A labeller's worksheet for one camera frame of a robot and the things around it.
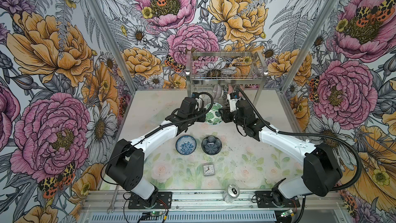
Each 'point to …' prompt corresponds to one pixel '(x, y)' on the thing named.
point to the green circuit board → (157, 213)
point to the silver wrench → (111, 208)
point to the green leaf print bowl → (214, 117)
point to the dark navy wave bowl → (211, 145)
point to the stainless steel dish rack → (219, 72)
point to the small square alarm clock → (209, 169)
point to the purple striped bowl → (217, 91)
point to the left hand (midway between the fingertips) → (205, 115)
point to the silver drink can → (232, 192)
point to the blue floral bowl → (185, 144)
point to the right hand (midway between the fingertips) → (222, 113)
